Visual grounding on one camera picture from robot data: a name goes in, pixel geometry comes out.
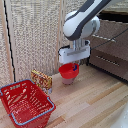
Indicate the red shopping basket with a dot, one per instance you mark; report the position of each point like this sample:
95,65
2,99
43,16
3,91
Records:
25,103

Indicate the red yellow snack box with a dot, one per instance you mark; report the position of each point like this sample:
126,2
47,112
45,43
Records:
41,80

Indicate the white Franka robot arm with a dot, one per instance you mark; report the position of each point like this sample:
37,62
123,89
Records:
83,21

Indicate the red bowl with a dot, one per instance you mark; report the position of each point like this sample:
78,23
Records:
68,71

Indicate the brown drawer cabinet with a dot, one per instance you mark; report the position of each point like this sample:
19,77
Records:
110,50

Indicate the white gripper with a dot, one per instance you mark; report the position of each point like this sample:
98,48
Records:
74,54

